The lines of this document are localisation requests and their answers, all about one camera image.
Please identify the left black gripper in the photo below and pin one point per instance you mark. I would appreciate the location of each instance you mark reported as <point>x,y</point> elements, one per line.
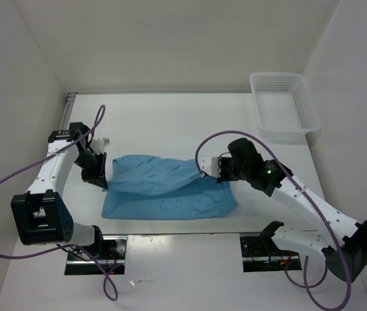
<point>97,177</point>

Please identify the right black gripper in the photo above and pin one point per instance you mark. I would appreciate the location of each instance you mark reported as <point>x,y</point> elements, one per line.
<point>222,177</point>

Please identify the light blue shorts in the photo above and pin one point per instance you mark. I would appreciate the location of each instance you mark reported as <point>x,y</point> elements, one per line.
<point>147,187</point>

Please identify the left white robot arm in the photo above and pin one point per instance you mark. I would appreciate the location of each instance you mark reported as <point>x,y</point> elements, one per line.
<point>40,214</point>

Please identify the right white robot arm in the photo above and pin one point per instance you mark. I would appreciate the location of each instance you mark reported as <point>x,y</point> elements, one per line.
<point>341,240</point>

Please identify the white plastic basket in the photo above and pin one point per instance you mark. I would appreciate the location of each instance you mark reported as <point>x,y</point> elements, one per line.
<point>285,108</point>

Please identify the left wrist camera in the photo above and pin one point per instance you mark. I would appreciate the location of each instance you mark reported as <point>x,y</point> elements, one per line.
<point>98,145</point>

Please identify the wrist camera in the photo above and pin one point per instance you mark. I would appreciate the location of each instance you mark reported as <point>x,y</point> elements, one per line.
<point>209,166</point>
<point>98,145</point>

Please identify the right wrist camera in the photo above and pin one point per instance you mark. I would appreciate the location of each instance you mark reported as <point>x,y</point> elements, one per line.
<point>209,166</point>

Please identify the aluminium table edge rail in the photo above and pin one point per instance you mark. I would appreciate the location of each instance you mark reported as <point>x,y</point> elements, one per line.
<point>54,171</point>

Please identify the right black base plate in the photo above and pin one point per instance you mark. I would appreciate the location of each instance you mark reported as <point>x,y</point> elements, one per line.
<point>257,258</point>

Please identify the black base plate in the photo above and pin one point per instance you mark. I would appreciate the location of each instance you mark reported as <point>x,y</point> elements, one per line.
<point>257,258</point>
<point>111,257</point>

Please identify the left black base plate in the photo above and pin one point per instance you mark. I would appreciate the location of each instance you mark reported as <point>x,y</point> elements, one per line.
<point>111,257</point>

